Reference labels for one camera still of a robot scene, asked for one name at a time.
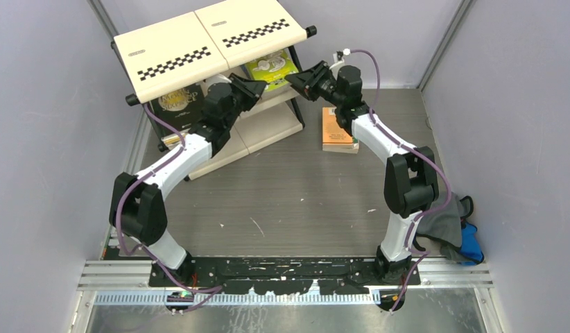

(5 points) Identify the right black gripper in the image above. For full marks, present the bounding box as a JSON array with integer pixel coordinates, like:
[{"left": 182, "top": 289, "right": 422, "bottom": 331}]
[{"left": 285, "top": 60, "right": 345, "bottom": 108}]

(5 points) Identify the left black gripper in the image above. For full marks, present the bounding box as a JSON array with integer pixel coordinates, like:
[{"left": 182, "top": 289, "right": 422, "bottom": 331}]
[{"left": 225, "top": 74, "right": 267, "bottom": 130}]

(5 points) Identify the light green spine book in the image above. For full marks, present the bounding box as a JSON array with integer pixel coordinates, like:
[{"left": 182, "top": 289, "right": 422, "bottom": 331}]
[{"left": 244, "top": 49, "right": 299, "bottom": 92}]

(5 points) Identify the black Moon Sixpence book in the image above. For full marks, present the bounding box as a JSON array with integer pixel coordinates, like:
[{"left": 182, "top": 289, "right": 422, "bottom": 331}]
[{"left": 149, "top": 84, "right": 205, "bottom": 131}]

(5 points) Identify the yellow book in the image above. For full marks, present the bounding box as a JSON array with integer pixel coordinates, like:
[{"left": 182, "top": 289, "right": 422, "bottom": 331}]
[{"left": 161, "top": 134, "right": 181, "bottom": 149}]

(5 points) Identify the cream three-tier shelf rack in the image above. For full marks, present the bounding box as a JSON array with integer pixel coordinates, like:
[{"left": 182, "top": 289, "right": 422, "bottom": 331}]
[{"left": 112, "top": 1, "right": 317, "bottom": 180}]

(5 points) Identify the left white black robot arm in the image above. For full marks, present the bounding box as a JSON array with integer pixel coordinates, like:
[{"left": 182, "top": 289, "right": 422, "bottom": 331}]
[{"left": 110, "top": 74, "right": 267, "bottom": 287}]

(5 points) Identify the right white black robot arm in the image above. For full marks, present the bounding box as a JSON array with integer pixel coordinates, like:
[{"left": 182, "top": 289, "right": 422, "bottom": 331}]
[{"left": 285, "top": 61, "right": 440, "bottom": 285}]

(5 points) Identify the orange spine book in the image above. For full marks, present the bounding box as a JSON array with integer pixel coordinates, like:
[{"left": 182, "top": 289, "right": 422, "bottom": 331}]
[{"left": 322, "top": 107, "right": 359, "bottom": 145}]

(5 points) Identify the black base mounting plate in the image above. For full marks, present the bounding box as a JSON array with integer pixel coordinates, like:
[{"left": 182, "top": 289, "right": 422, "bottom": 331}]
[{"left": 148, "top": 257, "right": 421, "bottom": 311}]

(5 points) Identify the grey cloth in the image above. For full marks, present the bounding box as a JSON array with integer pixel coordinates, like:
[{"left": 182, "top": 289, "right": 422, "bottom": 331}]
[{"left": 416, "top": 193, "right": 474, "bottom": 263}]

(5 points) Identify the blue cloth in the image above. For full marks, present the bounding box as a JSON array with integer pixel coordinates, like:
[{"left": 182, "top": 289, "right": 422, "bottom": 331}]
[{"left": 458, "top": 220, "right": 485, "bottom": 266}]

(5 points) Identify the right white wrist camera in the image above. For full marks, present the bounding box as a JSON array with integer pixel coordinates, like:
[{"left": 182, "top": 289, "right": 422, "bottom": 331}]
[{"left": 329, "top": 49, "right": 351, "bottom": 74}]

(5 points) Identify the aluminium rail frame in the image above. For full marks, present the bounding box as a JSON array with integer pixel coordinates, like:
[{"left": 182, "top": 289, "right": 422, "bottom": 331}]
[{"left": 71, "top": 257, "right": 503, "bottom": 332}]

